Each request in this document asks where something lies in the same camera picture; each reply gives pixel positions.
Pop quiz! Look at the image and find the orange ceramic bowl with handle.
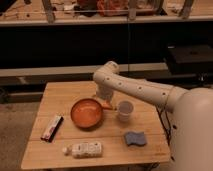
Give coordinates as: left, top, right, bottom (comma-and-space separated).
70, 98, 113, 129

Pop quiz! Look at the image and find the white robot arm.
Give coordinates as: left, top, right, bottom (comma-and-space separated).
93, 61, 213, 171

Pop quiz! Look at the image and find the translucent plastic cup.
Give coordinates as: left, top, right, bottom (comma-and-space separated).
117, 101, 134, 122

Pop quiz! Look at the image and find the wooden table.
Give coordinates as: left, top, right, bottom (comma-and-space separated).
21, 81, 170, 169

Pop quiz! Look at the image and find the blue sponge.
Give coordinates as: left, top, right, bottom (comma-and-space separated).
124, 131, 147, 146

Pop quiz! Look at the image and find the red white black box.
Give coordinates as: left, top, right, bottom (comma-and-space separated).
41, 115, 64, 142

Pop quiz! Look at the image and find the white plastic bottle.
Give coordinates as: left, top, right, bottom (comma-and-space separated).
62, 142, 103, 158

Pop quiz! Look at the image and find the black box on right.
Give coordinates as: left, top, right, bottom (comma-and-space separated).
165, 45, 213, 74

